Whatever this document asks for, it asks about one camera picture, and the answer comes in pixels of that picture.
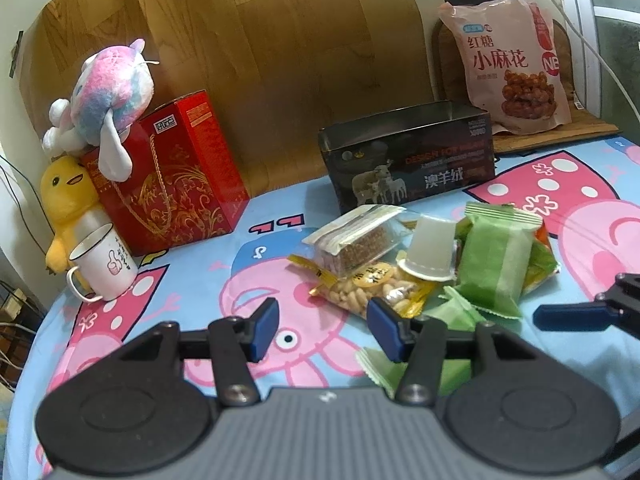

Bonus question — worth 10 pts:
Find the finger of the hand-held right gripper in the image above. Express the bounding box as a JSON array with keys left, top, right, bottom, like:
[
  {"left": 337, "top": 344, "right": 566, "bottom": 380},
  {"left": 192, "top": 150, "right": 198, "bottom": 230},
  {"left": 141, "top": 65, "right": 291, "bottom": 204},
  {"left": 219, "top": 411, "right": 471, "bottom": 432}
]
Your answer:
[{"left": 532, "top": 272, "right": 640, "bottom": 341}]

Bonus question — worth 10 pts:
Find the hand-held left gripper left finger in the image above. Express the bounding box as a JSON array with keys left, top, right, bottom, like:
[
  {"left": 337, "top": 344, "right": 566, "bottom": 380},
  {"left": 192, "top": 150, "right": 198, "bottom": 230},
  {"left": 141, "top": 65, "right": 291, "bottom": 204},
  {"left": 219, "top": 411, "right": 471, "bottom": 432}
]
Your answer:
[{"left": 117, "top": 297, "right": 280, "bottom": 407}]

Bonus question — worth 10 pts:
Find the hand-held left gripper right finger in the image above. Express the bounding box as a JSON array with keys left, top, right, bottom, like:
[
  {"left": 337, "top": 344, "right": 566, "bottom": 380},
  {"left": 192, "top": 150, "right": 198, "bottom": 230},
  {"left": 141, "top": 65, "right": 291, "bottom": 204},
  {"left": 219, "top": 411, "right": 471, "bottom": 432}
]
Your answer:
[{"left": 367, "top": 297, "right": 538, "bottom": 406}]

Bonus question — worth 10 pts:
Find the small green snack packet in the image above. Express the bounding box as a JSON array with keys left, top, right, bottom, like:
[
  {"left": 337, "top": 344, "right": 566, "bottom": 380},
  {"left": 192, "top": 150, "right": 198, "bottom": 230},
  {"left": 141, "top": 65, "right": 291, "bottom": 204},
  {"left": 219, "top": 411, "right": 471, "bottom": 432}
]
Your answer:
[
  {"left": 422, "top": 285, "right": 488, "bottom": 332},
  {"left": 356, "top": 347, "right": 473, "bottom": 397}
]

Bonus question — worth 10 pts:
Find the yellow peanut packet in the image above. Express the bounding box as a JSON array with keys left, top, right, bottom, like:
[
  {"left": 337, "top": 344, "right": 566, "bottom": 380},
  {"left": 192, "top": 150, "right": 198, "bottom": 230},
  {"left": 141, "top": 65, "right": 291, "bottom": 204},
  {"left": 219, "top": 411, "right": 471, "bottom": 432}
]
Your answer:
[{"left": 287, "top": 254, "right": 441, "bottom": 321}]

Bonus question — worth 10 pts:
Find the clear green snack bag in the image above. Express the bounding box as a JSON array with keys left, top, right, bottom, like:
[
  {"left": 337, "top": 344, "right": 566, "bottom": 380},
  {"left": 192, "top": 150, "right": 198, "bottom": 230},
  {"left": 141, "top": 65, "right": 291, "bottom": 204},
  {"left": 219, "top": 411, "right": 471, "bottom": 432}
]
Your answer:
[{"left": 520, "top": 242, "right": 561, "bottom": 297}]

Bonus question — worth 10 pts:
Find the clear packet of brown cake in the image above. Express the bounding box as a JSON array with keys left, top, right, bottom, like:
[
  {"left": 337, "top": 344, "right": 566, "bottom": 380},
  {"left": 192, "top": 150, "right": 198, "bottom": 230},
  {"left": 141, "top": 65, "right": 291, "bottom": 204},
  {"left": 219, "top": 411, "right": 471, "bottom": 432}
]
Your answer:
[{"left": 302, "top": 205, "right": 408, "bottom": 278}]

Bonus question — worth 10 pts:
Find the large green snack packet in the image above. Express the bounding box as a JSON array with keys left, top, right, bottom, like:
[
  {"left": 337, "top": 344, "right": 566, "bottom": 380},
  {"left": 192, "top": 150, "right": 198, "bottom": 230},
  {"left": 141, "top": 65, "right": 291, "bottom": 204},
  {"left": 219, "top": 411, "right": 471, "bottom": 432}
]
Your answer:
[{"left": 452, "top": 201, "right": 544, "bottom": 320}]

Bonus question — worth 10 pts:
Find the white jelly cup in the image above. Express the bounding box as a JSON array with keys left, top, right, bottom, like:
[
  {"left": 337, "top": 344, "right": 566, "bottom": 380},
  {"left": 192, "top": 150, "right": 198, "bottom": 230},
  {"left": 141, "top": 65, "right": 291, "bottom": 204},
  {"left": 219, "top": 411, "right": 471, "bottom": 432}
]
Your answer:
[{"left": 396, "top": 214, "right": 458, "bottom": 281}]

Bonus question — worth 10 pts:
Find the black tin box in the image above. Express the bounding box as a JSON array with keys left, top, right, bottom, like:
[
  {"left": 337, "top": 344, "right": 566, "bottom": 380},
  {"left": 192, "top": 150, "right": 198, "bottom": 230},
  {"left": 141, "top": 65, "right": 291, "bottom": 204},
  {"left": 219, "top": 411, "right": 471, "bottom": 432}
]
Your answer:
[{"left": 318, "top": 100, "right": 496, "bottom": 216}]

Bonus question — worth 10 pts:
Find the cartoon pig printed blanket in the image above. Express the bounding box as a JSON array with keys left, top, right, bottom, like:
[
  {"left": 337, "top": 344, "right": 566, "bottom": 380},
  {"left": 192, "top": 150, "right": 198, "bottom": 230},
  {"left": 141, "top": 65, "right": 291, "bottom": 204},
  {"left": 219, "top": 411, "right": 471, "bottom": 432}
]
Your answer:
[{"left": 10, "top": 135, "right": 640, "bottom": 461}]

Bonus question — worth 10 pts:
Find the red gift box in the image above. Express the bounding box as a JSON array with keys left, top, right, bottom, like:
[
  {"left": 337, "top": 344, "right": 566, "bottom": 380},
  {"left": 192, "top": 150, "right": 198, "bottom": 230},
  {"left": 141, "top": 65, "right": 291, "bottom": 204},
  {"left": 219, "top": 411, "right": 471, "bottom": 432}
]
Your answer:
[{"left": 80, "top": 90, "right": 251, "bottom": 257}]

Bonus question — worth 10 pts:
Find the white enamel mug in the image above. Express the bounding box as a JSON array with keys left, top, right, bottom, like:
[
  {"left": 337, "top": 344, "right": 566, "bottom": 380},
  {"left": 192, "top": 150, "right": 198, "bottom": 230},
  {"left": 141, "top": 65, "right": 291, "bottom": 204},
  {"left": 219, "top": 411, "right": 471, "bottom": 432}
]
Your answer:
[{"left": 66, "top": 223, "right": 139, "bottom": 303}]

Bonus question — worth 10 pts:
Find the brown wooden board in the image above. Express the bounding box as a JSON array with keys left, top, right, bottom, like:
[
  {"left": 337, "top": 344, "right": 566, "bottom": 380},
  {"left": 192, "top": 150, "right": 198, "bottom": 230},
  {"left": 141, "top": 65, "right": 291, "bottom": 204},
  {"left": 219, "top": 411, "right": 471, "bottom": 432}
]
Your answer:
[{"left": 431, "top": 17, "right": 623, "bottom": 156}]

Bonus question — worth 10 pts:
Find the yellow plush duck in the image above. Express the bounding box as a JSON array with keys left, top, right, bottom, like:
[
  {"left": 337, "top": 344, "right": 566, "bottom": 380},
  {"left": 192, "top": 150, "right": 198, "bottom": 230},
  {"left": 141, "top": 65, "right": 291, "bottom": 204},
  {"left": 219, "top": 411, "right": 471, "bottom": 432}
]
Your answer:
[{"left": 41, "top": 156, "right": 113, "bottom": 293}]

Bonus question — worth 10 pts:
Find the large pink snack bag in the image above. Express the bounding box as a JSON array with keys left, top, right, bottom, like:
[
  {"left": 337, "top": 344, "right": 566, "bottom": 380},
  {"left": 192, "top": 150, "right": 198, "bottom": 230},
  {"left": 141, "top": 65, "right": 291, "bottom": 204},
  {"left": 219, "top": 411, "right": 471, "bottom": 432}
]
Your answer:
[{"left": 438, "top": 0, "right": 573, "bottom": 135}]

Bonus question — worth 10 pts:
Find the wooden headboard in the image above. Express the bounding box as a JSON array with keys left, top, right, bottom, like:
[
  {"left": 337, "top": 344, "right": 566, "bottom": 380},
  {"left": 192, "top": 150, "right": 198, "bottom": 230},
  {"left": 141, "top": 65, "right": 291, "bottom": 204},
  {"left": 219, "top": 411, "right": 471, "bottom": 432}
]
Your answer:
[{"left": 17, "top": 0, "right": 436, "bottom": 201}]

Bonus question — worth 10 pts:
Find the pink and blue plush toy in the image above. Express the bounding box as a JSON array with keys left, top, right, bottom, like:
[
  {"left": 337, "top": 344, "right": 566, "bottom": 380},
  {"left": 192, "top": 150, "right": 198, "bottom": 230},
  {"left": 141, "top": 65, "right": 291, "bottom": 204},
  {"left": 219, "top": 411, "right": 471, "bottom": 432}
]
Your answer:
[{"left": 41, "top": 38, "right": 161, "bottom": 182}]

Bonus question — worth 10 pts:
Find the white cable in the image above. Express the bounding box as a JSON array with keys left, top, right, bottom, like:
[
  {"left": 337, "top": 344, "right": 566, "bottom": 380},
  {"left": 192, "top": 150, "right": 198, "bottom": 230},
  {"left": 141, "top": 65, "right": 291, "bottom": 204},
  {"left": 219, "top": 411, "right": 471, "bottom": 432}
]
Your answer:
[{"left": 515, "top": 0, "right": 640, "bottom": 111}]

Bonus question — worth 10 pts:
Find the white window frame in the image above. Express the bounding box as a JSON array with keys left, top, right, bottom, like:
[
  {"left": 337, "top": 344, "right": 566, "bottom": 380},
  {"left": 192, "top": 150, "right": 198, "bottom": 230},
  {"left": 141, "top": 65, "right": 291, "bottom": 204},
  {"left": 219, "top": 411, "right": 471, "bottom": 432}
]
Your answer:
[{"left": 557, "top": 0, "right": 640, "bottom": 136}]

